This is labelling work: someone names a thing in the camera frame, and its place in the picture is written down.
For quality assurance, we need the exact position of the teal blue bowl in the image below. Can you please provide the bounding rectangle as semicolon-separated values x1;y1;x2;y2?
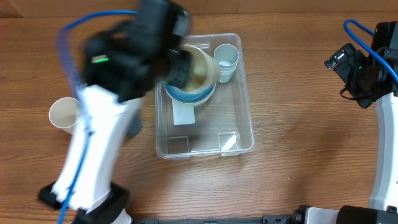
165;85;216;103

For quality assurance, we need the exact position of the tall cream cup back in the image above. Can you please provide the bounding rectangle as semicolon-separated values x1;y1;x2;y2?
180;44;221;94

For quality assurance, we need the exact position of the tall cream cup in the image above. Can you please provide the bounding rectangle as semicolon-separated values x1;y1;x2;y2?
180;44;221;94
49;97;81;134

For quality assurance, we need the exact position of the cream bowl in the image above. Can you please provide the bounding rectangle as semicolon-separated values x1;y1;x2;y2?
166;90;215;107

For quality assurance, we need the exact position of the small mint green cup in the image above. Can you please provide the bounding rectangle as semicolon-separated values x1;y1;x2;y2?
219;73;233;83

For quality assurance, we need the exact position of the small grey cup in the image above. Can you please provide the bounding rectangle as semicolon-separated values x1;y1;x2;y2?
214;44;239;68

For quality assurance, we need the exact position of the small light blue cup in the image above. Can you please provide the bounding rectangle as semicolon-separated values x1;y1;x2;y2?
219;61;238;72

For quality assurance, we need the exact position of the small pink cup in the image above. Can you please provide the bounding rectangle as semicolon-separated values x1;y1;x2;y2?
220;67;236;76

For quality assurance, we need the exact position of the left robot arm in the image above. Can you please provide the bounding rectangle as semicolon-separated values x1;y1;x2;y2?
39;0;192;223

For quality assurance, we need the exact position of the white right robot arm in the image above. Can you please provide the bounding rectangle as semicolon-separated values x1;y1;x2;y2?
283;19;397;223

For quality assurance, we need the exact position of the tall blue cup front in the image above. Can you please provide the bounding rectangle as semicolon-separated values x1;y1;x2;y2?
127;111;142;136

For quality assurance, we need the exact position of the white label in bin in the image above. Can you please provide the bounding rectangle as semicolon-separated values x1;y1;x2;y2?
172;100;195;126

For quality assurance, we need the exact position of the tall cream cup front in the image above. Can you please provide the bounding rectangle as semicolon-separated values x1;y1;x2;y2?
49;97;81;134

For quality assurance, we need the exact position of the clear plastic storage bin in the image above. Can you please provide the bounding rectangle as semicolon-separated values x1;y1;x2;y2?
155;33;254;159

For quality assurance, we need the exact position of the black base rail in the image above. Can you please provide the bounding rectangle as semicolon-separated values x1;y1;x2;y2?
132;215;291;224

